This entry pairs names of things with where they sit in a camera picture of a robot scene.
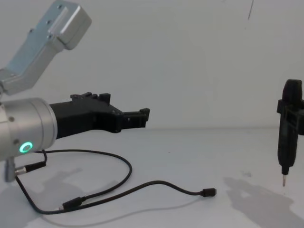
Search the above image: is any black cable with end connector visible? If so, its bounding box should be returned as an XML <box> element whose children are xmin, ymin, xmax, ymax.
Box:
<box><xmin>15</xmin><ymin>177</ymin><xmax>217</xmax><ymax>215</ymax></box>

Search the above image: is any plain pale wall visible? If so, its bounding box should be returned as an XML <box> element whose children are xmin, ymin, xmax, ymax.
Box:
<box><xmin>0</xmin><ymin>0</ymin><xmax>304</xmax><ymax>131</ymax></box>

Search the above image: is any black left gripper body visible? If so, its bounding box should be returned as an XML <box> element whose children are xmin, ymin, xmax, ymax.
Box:
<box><xmin>48</xmin><ymin>91</ymin><xmax>123</xmax><ymax>141</ymax></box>

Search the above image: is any black cable with silver plug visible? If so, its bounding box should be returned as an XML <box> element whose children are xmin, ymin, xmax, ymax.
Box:
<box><xmin>14</xmin><ymin>149</ymin><xmax>133</xmax><ymax>211</ymax></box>

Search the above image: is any white table cloth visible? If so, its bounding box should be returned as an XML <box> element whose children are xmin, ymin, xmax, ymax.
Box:
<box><xmin>0</xmin><ymin>127</ymin><xmax>304</xmax><ymax>228</ymax></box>

